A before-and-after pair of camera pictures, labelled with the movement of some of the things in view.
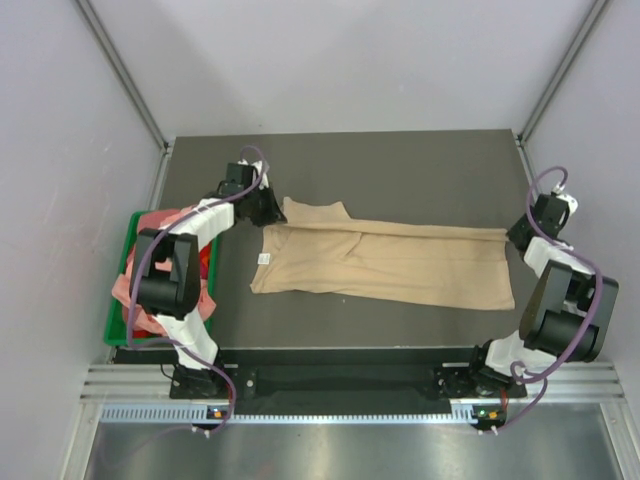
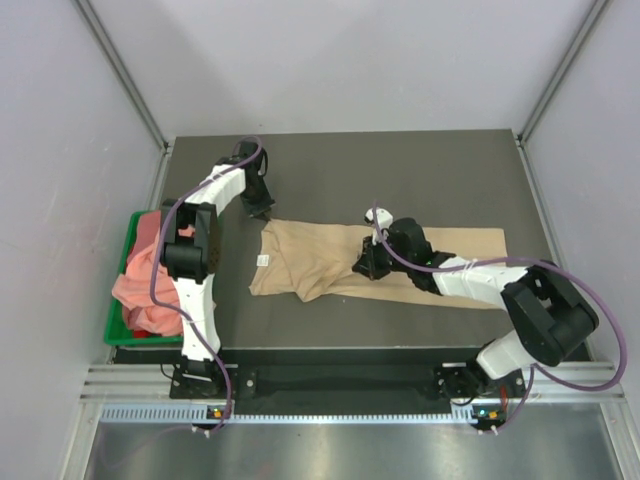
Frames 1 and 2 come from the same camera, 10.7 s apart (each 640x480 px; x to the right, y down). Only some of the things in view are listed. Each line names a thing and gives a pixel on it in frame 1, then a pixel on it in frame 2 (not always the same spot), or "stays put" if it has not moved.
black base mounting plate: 416,378 stays put
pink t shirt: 141,319 stays put
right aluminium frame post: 597,11 stays put
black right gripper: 513,232 -> 367,264
